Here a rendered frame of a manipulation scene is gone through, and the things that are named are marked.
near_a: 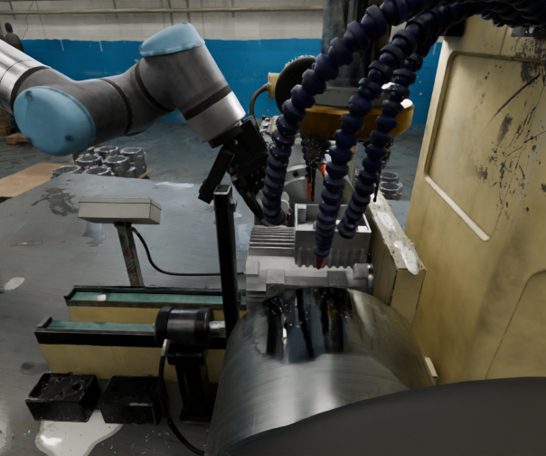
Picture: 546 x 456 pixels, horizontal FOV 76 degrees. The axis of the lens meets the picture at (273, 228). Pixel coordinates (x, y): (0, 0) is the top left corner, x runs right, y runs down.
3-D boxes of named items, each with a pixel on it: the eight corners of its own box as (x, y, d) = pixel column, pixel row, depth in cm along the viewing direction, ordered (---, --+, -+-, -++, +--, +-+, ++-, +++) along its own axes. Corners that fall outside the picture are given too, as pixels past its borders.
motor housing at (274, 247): (345, 288, 79) (354, 211, 70) (359, 355, 62) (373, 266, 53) (256, 284, 80) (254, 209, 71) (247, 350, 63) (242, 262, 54)
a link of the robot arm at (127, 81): (71, 97, 57) (117, 58, 51) (120, 87, 67) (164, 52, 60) (105, 149, 60) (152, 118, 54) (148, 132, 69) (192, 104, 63)
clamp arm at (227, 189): (244, 330, 57) (237, 184, 45) (242, 345, 55) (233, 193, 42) (223, 329, 57) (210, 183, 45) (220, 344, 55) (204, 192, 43)
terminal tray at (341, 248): (355, 238, 68) (360, 204, 64) (365, 270, 59) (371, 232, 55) (294, 236, 68) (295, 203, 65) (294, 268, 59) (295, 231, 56)
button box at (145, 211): (160, 224, 87) (162, 204, 88) (149, 219, 80) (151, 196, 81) (92, 223, 88) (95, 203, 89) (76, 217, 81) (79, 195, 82)
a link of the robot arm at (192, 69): (155, 43, 59) (198, 9, 54) (199, 110, 64) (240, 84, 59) (121, 55, 52) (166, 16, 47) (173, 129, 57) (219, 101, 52)
